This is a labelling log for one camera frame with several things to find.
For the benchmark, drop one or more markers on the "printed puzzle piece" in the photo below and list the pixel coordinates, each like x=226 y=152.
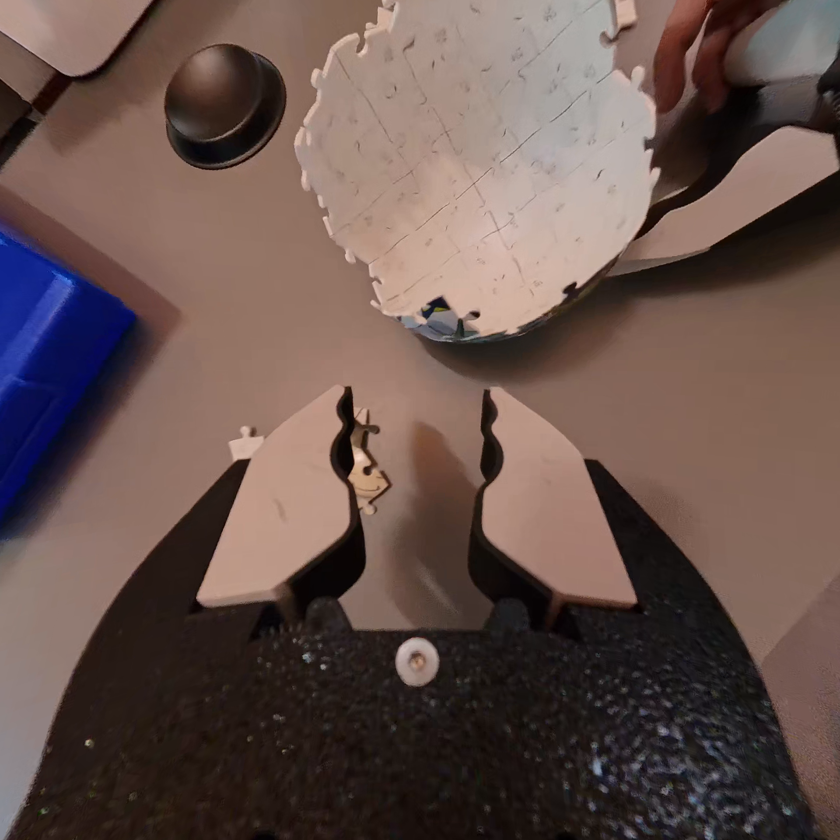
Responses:
x=369 y=482

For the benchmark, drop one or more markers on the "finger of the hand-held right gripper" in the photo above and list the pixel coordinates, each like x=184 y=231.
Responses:
x=741 y=124
x=754 y=190

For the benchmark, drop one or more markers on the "white puzzle piece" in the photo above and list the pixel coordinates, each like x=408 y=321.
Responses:
x=244 y=447
x=622 y=16

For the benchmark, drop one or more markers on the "person's right hand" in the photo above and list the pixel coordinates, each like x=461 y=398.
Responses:
x=695 y=46

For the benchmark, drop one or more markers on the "blue plastic bin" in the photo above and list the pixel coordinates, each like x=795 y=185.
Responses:
x=46 y=354

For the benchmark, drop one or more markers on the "white rounded board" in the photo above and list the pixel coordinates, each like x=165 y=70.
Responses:
x=72 y=29

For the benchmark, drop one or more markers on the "colourful puzzle ball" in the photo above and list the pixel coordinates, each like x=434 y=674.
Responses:
x=472 y=164

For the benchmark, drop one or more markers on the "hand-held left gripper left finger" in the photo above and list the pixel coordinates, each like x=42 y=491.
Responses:
x=282 y=518

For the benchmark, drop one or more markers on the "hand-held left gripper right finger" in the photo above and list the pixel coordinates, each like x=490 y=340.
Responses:
x=551 y=518

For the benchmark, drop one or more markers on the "black round ball stand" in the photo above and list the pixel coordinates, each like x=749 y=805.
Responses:
x=220 y=98

